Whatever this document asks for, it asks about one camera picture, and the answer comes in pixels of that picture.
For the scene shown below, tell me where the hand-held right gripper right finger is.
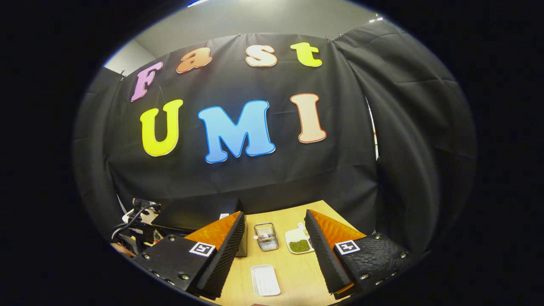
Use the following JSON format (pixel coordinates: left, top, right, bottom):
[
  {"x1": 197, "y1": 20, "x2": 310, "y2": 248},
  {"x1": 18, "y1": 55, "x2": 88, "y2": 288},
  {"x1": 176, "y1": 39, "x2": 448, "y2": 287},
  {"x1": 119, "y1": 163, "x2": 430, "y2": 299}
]
[{"x1": 303, "y1": 209, "x2": 416, "y2": 300}]

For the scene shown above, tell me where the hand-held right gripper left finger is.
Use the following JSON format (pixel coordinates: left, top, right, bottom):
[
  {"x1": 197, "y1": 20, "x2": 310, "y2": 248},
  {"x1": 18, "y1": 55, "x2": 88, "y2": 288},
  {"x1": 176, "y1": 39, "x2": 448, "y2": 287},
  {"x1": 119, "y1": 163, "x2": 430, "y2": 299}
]
[{"x1": 131, "y1": 211, "x2": 247, "y2": 300}]

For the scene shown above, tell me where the black electric oven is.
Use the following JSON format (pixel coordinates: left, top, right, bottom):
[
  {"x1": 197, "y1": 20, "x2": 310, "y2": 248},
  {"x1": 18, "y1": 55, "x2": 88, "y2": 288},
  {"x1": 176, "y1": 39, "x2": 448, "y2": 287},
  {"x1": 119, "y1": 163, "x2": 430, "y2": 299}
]
[{"x1": 151, "y1": 199, "x2": 248, "y2": 258}]

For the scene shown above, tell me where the white divided food plate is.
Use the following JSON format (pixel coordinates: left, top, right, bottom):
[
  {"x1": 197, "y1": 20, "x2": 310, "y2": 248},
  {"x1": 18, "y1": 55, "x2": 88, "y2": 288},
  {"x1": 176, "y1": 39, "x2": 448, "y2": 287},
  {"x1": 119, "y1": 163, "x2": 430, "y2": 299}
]
[{"x1": 284, "y1": 222, "x2": 316, "y2": 255}]

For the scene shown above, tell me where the small metal basket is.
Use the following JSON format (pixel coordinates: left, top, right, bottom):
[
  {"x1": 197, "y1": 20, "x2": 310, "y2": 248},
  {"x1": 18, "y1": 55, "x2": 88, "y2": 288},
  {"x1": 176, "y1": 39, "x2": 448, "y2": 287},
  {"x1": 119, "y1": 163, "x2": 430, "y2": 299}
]
[{"x1": 254, "y1": 222, "x2": 280, "y2": 252}]

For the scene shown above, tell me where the white rectangular tray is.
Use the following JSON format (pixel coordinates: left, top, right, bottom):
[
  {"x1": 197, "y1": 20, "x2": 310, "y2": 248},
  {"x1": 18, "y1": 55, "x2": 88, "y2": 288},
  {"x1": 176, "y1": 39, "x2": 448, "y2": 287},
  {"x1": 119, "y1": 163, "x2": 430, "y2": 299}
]
[{"x1": 250, "y1": 264, "x2": 282, "y2": 297}]

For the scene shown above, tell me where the black backdrop cloth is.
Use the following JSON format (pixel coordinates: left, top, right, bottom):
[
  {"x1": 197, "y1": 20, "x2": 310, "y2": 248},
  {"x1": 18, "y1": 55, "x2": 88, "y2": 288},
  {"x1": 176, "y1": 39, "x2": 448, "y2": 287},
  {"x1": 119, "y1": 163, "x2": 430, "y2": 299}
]
[{"x1": 71, "y1": 19, "x2": 477, "y2": 255}]

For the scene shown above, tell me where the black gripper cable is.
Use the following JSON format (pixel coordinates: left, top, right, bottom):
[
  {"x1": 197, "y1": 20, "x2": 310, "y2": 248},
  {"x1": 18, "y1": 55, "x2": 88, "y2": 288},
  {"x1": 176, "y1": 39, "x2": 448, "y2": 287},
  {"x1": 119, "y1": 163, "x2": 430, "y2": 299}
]
[{"x1": 111, "y1": 204, "x2": 159, "y2": 239}]

